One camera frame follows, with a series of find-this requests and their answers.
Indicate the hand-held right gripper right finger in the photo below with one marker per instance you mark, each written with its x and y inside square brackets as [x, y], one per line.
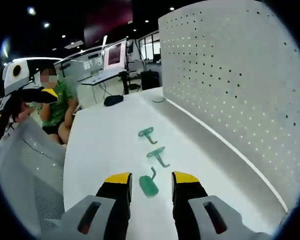
[190, 200]

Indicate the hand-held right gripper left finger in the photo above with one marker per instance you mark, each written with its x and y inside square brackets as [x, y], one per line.
[107, 210]

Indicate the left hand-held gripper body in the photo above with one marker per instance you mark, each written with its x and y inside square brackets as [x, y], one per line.
[15, 80]

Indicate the green hook assembly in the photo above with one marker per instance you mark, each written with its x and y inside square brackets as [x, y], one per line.
[156, 151]
[148, 186]
[146, 131]

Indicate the white perforated mounting plate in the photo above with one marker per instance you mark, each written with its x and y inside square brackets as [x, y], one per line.
[227, 87]

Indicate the person's left hand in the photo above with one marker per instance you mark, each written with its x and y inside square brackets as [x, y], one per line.
[23, 115]

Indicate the grey mesh office chair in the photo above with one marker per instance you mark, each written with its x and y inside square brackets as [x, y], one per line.
[27, 162]

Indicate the black oval object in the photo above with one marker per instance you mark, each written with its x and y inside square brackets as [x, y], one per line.
[113, 100]

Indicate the large dark red screen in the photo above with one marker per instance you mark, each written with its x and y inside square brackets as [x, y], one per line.
[107, 22]

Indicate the black computer tower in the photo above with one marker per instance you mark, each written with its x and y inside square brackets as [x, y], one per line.
[150, 80]

